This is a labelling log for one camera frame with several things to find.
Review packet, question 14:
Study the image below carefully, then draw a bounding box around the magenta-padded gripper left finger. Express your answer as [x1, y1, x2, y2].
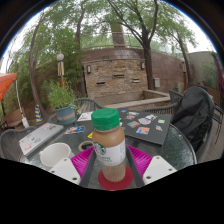
[49, 145, 98, 188]

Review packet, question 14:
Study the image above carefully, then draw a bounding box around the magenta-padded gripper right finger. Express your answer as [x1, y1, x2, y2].
[125, 144, 178, 188]

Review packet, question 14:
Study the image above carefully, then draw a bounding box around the green-capped coffee drink bottle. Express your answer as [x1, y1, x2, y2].
[90, 107, 127, 183]

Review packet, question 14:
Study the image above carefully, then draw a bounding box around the white ceramic mug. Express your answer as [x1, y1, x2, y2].
[38, 142, 72, 169]

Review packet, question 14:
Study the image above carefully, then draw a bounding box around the black laptop with stickers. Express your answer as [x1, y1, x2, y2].
[117, 109, 172, 146]

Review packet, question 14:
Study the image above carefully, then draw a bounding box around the small colourful sticker card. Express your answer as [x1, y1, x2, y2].
[64, 125, 86, 135]

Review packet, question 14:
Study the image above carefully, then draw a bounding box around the flat round red coaster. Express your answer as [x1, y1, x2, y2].
[97, 165, 134, 191]

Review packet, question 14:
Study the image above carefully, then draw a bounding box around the white sticker sheet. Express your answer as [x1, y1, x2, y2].
[77, 111, 94, 122]

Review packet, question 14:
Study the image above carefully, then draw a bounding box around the silver laptop with stickers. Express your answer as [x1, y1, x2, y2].
[18, 122, 65, 158]

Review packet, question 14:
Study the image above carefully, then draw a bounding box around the green plant in blue pot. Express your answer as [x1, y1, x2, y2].
[46, 81, 78, 126]

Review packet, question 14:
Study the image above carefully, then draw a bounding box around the blue yellow striped cone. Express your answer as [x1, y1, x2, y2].
[34, 104, 44, 123]

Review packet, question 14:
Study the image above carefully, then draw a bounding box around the black jacket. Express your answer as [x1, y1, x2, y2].
[170, 86, 216, 153]

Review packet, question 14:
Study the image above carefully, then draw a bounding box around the tall dark-trunked tree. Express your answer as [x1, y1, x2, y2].
[99, 0, 198, 92]

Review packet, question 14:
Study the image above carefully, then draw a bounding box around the slender leaning tree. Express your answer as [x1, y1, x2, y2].
[6, 6, 88, 123]

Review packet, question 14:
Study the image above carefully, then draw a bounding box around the orange canopy tent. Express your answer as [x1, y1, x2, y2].
[0, 72, 30, 129]

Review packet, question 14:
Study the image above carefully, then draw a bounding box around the closed red patio umbrella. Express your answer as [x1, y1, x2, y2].
[212, 52, 224, 98]

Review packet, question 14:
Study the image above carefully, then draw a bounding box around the wooden lamp post, white globe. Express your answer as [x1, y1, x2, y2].
[55, 51, 66, 89]

